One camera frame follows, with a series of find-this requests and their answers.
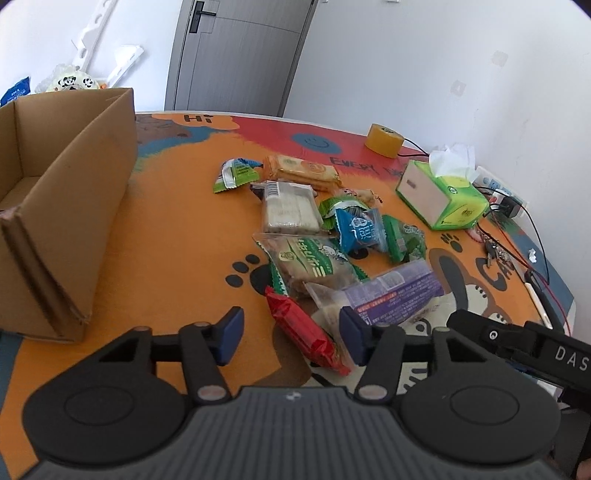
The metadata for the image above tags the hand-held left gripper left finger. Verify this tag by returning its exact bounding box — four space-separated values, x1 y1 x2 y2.
90 306 245 408

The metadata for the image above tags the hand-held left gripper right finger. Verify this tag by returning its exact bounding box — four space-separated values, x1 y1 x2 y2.
339 305 492 408

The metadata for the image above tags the red snack packet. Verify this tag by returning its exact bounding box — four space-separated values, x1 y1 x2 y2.
264 286 352 377

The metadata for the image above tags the purple snack packet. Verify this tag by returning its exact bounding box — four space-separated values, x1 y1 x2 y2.
305 258 445 334

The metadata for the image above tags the large green biscuit packet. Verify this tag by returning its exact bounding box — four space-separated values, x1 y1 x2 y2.
253 233 370 298

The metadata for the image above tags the blue snack packet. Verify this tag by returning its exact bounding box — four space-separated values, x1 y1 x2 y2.
335 208 389 256

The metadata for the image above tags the clear sandwich cracker packet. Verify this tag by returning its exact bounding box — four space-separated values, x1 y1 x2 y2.
250 181 325 234

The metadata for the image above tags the brown cardboard box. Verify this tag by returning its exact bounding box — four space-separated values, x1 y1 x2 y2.
0 88 139 344

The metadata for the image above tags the green snack packet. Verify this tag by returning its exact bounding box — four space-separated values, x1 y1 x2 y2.
382 215 428 265

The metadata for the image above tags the bunch of keys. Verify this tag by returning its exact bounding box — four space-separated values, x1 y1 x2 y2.
480 235 513 269

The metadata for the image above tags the colourful cartoon table mat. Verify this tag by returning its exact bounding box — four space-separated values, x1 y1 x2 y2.
0 111 575 480

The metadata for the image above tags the small green and silver packet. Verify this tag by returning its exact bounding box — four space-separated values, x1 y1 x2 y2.
318 196 366 230

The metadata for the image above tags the small pink candy packet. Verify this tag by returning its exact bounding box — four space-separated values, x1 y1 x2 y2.
342 187 384 206

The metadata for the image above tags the small green and blue packet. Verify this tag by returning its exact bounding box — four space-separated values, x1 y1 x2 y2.
212 157 264 193

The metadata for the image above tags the green tissue box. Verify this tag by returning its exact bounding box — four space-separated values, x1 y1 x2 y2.
396 144 490 230

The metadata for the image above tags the orange cracker packet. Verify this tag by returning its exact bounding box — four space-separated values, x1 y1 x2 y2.
262 154 343 192

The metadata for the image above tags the white power strip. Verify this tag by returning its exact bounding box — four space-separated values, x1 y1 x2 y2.
473 166 529 217

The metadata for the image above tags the yellow tape roll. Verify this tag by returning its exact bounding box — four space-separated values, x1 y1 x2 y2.
365 124 403 159

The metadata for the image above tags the grey door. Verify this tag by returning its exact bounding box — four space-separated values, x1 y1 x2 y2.
165 0 319 116

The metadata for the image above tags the short white plastic rack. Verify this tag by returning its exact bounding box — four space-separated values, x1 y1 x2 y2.
104 45 145 88

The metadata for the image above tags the blue plastic bag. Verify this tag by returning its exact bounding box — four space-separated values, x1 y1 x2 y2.
0 76 32 107

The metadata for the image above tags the tall white plastic rack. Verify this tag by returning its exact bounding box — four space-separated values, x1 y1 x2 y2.
71 0 114 70

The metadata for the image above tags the red cable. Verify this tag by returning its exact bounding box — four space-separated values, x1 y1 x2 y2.
399 147 572 334

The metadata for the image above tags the black cable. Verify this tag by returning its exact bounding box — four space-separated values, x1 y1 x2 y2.
402 138 551 283

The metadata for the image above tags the black door handle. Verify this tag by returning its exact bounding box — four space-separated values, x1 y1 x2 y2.
189 0 217 33

